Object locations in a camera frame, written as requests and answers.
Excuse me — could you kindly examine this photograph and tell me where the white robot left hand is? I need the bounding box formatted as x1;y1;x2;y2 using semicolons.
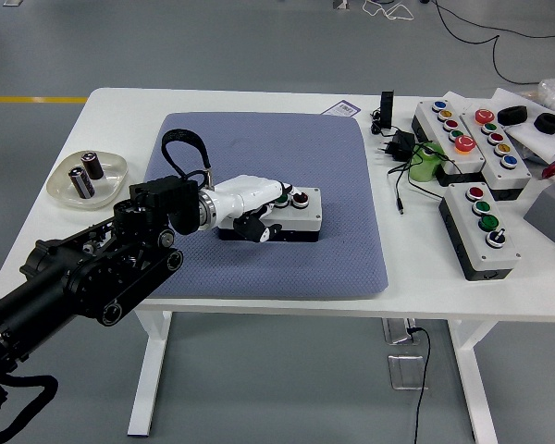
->
210;174;311;244

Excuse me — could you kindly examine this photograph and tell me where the grey four-button control box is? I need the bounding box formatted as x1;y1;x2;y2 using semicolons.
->
438;182;523;282
216;187;324;244

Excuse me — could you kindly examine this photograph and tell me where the five-button box with orange-ringed mushroom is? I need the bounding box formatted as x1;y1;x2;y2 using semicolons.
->
411;99;487;186

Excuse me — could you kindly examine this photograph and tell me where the five-button box with red mushroom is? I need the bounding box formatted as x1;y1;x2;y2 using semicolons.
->
460;106;534;201

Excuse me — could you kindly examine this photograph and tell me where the blue-grey textured mat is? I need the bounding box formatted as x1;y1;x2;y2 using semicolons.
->
138;110;389;302

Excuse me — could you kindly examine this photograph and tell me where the purple-edged label card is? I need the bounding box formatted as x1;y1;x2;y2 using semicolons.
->
323;100;361;117

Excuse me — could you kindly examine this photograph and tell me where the dark cylindrical battery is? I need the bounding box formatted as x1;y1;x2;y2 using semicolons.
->
68;166;96;200
81;151;104;180

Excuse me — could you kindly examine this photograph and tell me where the small black upright device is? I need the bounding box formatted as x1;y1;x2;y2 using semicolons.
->
379;90;395;130

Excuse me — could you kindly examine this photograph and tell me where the black power adapter plug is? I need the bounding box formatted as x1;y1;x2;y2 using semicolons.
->
375;129;417;163

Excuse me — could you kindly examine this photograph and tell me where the green plastic cup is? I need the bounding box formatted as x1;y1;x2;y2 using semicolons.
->
407;142;450;184

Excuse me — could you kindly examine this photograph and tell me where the cream shallow dish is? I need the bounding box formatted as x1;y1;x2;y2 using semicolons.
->
45;150;130;212

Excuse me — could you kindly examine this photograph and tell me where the white table leg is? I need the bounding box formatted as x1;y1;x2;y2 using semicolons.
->
127;309;175;437
446;318;500;444

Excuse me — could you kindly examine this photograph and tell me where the white foam sheet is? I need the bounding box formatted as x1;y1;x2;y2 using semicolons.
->
492;87;555;166

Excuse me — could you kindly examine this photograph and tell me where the grey plastic box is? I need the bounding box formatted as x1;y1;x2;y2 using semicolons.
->
523;171;555;251

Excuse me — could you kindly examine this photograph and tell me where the thin black device cord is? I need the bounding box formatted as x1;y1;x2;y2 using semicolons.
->
368;106;386;136

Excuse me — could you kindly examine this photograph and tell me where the black adapter cord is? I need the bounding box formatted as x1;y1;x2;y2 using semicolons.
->
387;141;459;216

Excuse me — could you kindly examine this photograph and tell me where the white floor cord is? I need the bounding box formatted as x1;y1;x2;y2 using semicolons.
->
363;0;417;22

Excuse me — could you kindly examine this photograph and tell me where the black floor power cable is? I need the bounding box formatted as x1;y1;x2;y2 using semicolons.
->
406;326;434;444

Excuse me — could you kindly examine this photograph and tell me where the long black floor cable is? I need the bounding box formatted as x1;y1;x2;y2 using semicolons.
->
432;0;555;87

